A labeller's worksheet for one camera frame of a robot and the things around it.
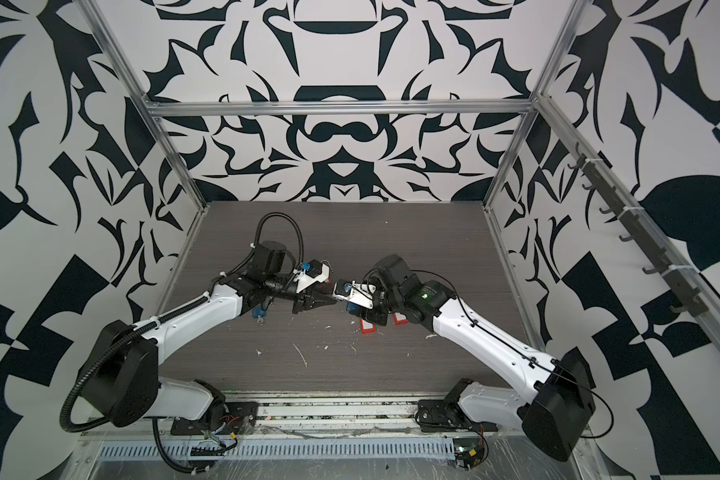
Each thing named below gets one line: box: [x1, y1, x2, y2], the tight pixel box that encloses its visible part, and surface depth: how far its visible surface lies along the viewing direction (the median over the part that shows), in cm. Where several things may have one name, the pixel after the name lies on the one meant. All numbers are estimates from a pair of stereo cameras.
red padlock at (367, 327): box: [360, 318, 377, 334], surface depth 90 cm
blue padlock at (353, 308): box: [346, 301, 362, 317], surface depth 76 cm
